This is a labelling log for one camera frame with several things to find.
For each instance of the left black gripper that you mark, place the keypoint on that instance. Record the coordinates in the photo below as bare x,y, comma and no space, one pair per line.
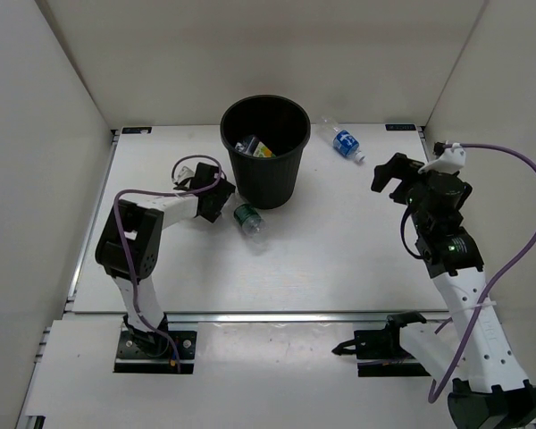
223,189

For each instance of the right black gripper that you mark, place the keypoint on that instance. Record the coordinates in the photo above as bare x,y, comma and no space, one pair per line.
400,167

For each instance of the clear bottle green label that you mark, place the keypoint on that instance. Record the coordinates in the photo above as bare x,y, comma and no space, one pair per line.
248,219

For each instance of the clear bottle orange label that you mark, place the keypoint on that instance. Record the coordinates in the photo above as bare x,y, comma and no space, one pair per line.
262,151

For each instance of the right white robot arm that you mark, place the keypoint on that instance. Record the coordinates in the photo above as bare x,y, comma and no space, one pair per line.
489,387

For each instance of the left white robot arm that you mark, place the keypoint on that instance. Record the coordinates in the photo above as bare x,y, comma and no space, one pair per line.
129,244

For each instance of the black plastic waste bin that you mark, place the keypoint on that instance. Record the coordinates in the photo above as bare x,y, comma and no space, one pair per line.
284,127

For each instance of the right blue table sticker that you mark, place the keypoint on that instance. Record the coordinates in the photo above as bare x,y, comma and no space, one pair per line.
400,127

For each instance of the blue table sticker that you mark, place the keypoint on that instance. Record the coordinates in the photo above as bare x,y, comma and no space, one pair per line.
400,127
136,130

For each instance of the clear bottle blue label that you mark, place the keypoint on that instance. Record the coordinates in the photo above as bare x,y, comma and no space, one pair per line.
340,139

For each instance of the left blue table sticker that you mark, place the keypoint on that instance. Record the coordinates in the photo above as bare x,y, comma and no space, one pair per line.
136,130

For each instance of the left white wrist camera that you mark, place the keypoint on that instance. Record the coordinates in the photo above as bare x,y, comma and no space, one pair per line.
183,176

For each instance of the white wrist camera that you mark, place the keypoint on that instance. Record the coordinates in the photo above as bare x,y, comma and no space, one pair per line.
183,176
449,158

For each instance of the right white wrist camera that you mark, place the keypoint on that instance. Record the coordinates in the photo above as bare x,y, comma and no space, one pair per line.
449,158

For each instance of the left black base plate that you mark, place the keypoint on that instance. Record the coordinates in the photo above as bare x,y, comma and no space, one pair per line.
131,359

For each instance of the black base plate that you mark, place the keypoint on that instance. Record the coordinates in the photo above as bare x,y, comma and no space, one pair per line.
378,355
131,359

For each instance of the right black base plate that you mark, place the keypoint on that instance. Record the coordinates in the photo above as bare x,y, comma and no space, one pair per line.
378,355

